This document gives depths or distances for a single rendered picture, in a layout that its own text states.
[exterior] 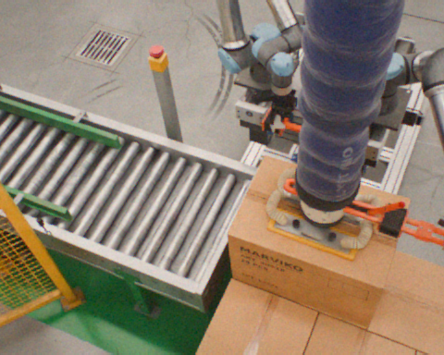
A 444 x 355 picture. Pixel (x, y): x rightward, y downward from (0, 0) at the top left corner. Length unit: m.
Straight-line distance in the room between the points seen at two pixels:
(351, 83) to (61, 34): 3.32
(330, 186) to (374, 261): 0.41
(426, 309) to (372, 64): 1.36
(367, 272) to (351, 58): 0.95
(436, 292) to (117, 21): 3.01
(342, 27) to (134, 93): 2.76
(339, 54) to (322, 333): 1.36
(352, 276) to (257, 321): 0.53
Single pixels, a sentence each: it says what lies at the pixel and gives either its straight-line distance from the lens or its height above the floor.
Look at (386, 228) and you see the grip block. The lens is 2.15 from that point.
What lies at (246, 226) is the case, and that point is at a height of 0.94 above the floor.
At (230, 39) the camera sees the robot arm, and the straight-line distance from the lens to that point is 2.39.
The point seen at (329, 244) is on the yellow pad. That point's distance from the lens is 2.23.
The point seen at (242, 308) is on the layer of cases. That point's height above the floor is 0.54.
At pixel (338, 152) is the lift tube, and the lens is 1.80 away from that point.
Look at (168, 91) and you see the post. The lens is 2.95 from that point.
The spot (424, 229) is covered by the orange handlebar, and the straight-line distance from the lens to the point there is 2.17.
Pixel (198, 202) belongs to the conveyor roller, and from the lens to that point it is 2.82.
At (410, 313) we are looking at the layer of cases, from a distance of 2.63.
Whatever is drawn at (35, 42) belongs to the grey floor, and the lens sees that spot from 4.63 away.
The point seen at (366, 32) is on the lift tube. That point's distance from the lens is 1.45.
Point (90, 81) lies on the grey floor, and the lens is 4.22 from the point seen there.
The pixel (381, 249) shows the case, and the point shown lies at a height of 0.94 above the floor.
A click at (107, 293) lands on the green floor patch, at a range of 3.29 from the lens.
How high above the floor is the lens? 2.93
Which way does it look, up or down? 56 degrees down
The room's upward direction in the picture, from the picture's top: 7 degrees counter-clockwise
